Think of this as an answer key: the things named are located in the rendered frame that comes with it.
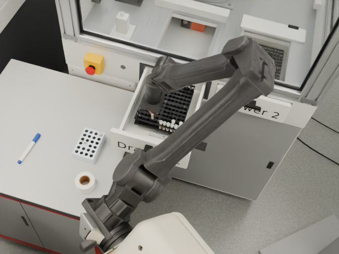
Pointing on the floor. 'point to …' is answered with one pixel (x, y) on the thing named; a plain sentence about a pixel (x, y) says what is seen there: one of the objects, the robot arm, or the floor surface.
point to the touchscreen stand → (309, 240)
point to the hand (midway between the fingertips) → (152, 110)
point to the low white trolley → (52, 153)
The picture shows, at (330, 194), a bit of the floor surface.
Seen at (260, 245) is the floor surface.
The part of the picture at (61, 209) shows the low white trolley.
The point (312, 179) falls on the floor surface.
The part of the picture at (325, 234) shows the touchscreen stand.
